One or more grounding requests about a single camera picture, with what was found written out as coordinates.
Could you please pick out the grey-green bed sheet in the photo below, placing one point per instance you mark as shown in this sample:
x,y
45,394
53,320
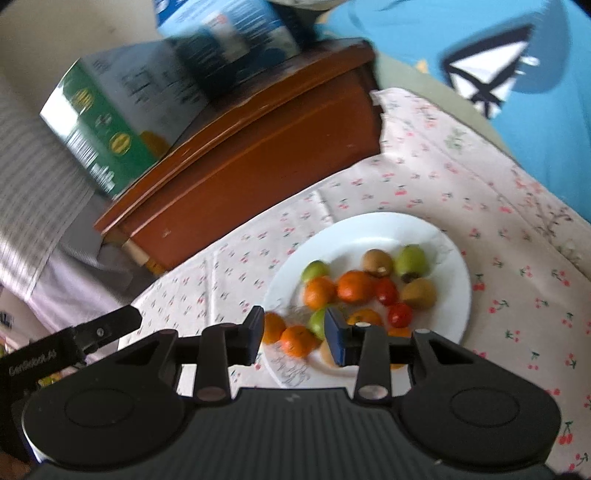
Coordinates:
x,y
461,120

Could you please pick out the brown-spotted green jujube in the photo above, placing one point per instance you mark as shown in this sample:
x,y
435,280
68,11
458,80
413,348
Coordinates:
x,y
408,263

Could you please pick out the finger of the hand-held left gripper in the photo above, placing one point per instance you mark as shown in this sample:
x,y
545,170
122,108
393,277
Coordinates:
x,y
108,327

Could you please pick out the blue cartoon pillow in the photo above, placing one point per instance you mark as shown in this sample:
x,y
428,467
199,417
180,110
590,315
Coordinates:
x,y
545,120

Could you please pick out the white plate with grey drawing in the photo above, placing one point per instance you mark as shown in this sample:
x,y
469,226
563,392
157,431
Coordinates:
x,y
438,258

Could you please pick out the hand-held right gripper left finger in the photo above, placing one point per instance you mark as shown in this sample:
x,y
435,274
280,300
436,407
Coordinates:
x,y
253,337

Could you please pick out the green and grey carton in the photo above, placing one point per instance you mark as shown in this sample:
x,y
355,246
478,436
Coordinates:
x,y
115,124

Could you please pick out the checkered grey curtain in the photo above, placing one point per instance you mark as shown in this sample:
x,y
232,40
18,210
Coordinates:
x,y
41,184

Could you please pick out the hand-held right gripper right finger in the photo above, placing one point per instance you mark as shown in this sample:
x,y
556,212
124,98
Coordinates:
x,y
334,339

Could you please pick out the blue carton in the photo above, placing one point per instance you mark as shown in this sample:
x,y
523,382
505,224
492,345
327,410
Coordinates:
x,y
231,41

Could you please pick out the cherry print tablecloth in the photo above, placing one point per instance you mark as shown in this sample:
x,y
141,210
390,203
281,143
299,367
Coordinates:
x,y
508,286

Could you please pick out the red cherry tomato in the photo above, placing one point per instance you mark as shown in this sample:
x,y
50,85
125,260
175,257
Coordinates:
x,y
400,314
386,290

